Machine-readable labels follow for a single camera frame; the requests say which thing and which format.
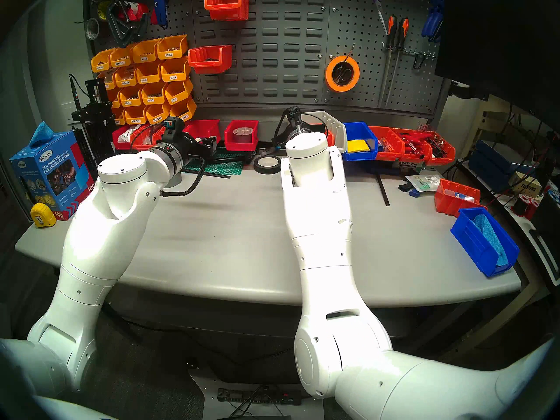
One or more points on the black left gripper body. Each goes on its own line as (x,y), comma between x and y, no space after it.
(194,145)

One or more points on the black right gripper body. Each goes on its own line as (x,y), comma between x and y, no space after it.
(311,128)

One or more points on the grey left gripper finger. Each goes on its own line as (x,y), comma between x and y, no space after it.
(211,140)
(210,151)

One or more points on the orange bin holding plastic bag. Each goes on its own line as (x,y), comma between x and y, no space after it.
(330,138)

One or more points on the large grey storage bin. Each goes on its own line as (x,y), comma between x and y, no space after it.
(337,132)

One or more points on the red bin holding tape roll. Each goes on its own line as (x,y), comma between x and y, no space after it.
(242,147)

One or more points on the grey duct tape roll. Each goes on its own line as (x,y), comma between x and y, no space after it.
(243,137)
(174,181)

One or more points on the large blue storage bin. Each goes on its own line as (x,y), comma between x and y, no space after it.
(350,156)

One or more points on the yellow sticky note pad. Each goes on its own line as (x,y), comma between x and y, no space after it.
(358,145)

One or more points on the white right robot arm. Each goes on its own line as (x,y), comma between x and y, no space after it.
(319,204)

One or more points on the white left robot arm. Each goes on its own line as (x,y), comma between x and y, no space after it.
(100,248)

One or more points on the black hand tool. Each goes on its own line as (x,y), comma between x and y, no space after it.
(438,147)

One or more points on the red bin with card pack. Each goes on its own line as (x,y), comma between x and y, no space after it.
(207,126)

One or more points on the long black plastic strip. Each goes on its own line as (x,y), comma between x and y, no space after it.
(220,175)

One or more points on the green cutting mat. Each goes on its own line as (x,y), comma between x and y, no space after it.
(233,169)

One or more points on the yellow bin labelled M4-0.7 HEX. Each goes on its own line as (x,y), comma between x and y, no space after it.
(187,109)

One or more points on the black marker pen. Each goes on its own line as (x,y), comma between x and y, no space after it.
(250,158)

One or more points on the clear plastic bag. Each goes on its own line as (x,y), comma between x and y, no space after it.
(148,138)

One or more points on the yellow bin labelled M2.5-5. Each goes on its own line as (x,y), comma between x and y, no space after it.
(157,116)

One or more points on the yellow bin labelled M3-6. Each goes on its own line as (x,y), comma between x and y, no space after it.
(178,95)

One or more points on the orange masking tape roll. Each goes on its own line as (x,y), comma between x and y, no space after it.
(330,78)

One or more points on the black tape roll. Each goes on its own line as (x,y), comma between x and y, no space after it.
(262,169)

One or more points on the red bin with clear bag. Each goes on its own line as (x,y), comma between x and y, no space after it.
(138,147)

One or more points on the yellow bin labelled M3-8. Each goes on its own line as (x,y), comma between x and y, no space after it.
(152,98)

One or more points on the yellow bin labelled M2.5-6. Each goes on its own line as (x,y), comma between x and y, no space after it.
(134,119)

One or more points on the grey pegboard with hand tools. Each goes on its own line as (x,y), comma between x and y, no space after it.
(369,95)

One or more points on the white plastic bag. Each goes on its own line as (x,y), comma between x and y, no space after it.
(125,136)

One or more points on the red bin with white bag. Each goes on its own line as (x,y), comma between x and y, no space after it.
(121,147)

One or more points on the yellow bin labelled M3-4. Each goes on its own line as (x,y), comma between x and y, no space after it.
(175,73)

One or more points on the yellow bin labelled M3-12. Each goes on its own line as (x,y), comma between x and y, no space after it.
(129,100)

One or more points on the yellow bin labelled M2.5-8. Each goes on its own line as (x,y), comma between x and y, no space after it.
(119,119)

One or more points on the yellow bin labelled M4-6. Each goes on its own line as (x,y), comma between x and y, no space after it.
(147,76)

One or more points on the orange bin with glue bottles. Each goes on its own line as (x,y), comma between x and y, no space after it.
(393,155)

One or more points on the small yellow parts bin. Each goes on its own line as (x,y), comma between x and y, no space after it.
(108,80)
(115,101)

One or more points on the yellow bin labelled M4X4X6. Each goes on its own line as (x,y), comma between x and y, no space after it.
(126,79)

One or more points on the yellow bin labelled M3X6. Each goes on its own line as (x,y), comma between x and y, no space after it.
(171,51)

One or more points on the red threadlocker package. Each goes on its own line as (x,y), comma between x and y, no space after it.
(413,150)

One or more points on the black metal stand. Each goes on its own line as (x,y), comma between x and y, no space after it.
(95,113)

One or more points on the white Kimtech wipes box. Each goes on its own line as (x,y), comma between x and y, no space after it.
(410,164)

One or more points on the yellow bin labelled M3X8 BAD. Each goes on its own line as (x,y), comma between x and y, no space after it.
(121,58)

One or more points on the black carabiner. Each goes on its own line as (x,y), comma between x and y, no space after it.
(415,61)

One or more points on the clear packet with green print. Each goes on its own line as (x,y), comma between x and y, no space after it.
(424,183)

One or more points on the grey pegboard with yellow bins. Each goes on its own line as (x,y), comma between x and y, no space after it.
(180,12)

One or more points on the metal hook rack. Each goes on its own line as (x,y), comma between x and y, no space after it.
(427,54)

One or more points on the blue cleaning cloths box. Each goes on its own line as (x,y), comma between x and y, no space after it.
(53,177)

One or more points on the blue cloth in box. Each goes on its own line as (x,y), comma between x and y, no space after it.
(41,136)

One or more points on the hanging grey tape roll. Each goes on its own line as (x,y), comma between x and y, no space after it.
(87,29)

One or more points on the orange bin with blue card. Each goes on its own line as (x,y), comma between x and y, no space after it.
(450,204)

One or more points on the blue and white card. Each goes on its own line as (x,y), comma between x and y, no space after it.
(460,195)

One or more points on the blue spring clamps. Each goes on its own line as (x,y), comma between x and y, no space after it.
(434,21)

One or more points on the yellow tape roll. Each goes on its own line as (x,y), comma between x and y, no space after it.
(102,10)

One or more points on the yellow tape measure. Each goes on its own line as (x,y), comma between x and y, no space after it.
(43,215)

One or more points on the dark blue storage crate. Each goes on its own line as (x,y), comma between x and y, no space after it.
(486,159)

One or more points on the blue bin holding cloth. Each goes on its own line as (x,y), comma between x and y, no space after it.
(470,244)

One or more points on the black monitor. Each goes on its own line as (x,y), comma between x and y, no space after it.
(491,38)

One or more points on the blue microfibre cloth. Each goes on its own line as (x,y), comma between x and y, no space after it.
(492,239)

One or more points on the red thread spool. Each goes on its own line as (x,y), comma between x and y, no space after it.
(521,204)

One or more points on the small cardboard box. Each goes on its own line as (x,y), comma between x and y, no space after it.
(528,185)

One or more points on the black power strip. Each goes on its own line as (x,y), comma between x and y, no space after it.
(249,396)

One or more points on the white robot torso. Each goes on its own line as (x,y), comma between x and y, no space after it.
(70,412)

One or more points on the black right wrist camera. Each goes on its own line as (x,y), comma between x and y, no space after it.
(294,116)

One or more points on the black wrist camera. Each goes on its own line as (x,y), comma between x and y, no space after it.
(174,125)
(294,116)

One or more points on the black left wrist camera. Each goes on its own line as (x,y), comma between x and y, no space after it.
(174,125)

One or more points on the orange wall bin with contents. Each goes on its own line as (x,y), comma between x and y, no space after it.
(207,66)

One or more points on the grey louvered wall panel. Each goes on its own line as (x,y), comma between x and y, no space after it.
(285,51)

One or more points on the empty orange wall bin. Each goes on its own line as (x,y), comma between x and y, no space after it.
(225,10)

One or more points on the white wall switch plate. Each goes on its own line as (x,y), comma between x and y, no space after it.
(67,113)

